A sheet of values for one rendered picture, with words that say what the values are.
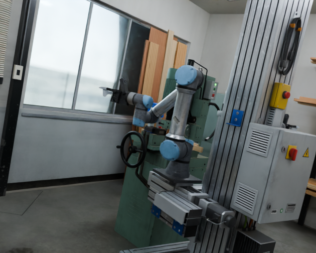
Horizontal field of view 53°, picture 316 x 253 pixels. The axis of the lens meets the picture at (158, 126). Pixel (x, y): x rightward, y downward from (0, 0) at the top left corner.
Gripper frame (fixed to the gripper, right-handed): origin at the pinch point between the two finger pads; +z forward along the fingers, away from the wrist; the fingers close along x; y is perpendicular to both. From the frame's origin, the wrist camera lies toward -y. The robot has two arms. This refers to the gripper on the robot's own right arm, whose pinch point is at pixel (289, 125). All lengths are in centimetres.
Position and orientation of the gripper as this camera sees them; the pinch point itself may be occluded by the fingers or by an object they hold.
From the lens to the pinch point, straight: 275.3
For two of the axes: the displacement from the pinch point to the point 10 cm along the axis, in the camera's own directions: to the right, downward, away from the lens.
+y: -1.0, 9.9, 0.2
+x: 7.6, 0.9, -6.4
